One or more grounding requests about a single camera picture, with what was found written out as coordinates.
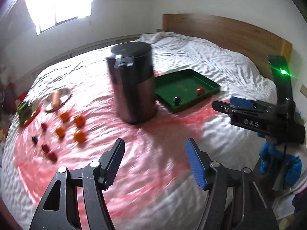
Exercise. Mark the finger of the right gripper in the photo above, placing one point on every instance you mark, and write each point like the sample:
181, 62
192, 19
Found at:
244, 103
234, 112

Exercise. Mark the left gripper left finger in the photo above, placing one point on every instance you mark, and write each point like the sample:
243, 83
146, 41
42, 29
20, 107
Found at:
58, 208

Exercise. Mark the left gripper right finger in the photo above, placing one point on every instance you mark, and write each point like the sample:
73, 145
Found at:
235, 198

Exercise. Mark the red plum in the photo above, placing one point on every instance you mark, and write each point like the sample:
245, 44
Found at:
45, 148
52, 156
200, 91
44, 126

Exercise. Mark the dark purple plum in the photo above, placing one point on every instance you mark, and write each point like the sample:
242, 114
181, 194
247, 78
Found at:
35, 139

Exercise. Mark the orange mandarin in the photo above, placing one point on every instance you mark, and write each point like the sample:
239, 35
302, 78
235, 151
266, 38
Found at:
79, 136
79, 120
60, 131
65, 116

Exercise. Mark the blue gloved right hand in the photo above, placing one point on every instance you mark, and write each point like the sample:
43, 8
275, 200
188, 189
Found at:
291, 155

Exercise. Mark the black tracker with green light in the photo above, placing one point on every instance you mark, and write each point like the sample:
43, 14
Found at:
281, 77

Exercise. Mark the green rectangular tray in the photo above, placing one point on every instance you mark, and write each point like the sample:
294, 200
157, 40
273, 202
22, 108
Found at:
183, 83

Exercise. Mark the wooden headboard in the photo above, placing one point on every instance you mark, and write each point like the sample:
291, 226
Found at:
250, 40

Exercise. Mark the green leafy vegetable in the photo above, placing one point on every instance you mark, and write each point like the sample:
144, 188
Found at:
25, 111

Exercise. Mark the black steel electric kettle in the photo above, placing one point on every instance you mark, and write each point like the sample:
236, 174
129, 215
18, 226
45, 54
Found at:
130, 67

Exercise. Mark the orange rimmed plate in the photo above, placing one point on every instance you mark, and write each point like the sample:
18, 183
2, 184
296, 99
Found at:
37, 107

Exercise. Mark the orange carrot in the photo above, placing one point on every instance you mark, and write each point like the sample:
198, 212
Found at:
56, 99

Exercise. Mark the striped white plate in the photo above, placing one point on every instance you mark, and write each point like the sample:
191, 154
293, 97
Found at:
65, 94

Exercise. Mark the red bag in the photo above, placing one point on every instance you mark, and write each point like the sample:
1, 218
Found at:
20, 99

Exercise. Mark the window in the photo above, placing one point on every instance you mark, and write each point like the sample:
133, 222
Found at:
47, 14

